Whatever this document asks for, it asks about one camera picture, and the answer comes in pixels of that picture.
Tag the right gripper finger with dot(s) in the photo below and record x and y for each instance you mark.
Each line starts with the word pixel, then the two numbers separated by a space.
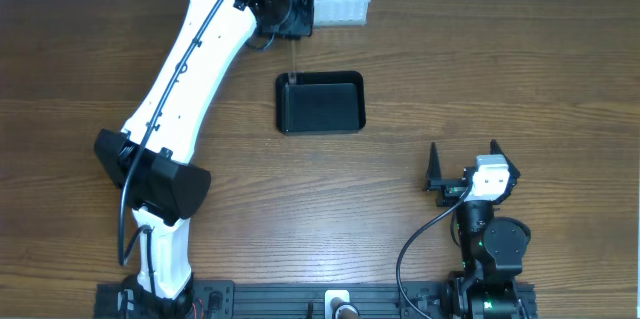
pixel 514 174
pixel 433 166

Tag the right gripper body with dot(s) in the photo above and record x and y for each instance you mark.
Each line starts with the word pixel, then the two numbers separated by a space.
pixel 450 190

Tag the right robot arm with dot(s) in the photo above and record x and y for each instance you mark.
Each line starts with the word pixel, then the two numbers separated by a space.
pixel 500 244

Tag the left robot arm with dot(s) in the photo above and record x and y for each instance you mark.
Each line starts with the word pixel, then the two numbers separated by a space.
pixel 200 59

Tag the black tray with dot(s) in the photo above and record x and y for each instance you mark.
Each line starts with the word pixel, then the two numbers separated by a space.
pixel 325 106

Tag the white test tube rack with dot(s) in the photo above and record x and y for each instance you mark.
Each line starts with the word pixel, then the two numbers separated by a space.
pixel 345 1

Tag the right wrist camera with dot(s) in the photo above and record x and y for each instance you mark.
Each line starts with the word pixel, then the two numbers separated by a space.
pixel 490 176

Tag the mounting rail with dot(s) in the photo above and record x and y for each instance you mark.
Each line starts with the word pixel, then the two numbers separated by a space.
pixel 280 301

